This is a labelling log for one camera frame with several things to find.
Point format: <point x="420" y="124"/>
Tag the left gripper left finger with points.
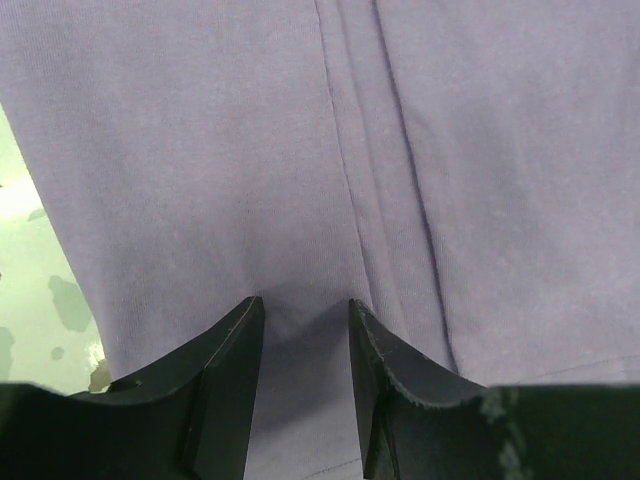
<point x="187" y="415"/>

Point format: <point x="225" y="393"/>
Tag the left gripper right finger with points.
<point x="418" y="420"/>

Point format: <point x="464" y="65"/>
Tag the purple t-shirt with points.
<point x="468" y="169"/>

